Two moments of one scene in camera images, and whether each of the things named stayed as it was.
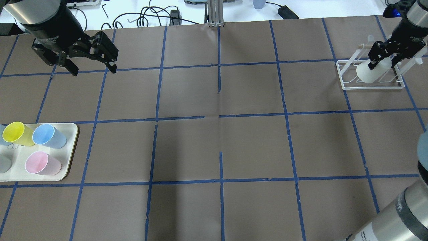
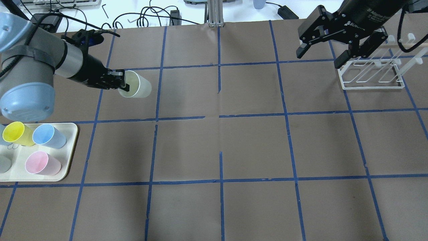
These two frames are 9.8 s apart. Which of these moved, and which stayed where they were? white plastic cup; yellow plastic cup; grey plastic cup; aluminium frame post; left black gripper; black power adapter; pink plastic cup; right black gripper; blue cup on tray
Moved: right black gripper; white plastic cup; left black gripper
Stayed: aluminium frame post; pink plastic cup; yellow plastic cup; grey plastic cup; blue cup on tray; black power adapter
